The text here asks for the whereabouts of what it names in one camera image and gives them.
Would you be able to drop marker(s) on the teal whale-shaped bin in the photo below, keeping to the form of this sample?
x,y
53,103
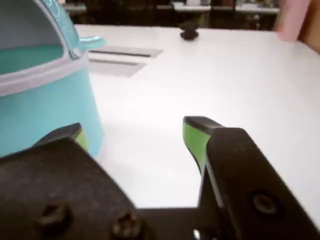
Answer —
x,y
50,105

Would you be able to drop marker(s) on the brown wooden panel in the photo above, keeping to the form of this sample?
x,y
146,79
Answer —
x,y
312,27

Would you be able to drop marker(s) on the pink board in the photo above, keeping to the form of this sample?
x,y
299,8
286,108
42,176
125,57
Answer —
x,y
291,20

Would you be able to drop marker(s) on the black knob stand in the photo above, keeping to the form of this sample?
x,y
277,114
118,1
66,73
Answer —
x,y
189,31

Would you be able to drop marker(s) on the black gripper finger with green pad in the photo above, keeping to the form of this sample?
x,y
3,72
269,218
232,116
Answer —
x,y
50,185
245,175

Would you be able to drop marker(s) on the white desk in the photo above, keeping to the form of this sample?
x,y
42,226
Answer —
x,y
257,9
191,7

